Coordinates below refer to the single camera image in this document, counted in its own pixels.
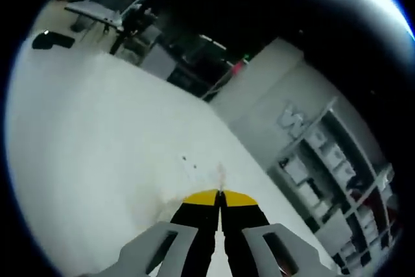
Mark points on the grey background table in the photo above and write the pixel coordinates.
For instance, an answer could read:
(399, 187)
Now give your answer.
(94, 12)

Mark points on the clear resealable bag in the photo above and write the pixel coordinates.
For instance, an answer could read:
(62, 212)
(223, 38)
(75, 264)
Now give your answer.
(222, 178)

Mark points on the row of white storage bins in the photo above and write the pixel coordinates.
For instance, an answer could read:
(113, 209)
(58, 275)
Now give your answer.
(308, 192)

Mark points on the grey shelf unit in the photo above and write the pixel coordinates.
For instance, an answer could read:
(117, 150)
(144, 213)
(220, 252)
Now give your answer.
(330, 225)

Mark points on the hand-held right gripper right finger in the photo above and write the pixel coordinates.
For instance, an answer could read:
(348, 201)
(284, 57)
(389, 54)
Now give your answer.
(253, 251)

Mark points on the black flat device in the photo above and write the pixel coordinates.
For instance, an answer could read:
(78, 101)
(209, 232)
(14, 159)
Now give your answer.
(53, 40)

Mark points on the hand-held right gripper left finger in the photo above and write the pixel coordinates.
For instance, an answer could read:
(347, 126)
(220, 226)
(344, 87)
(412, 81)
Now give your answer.
(175, 251)

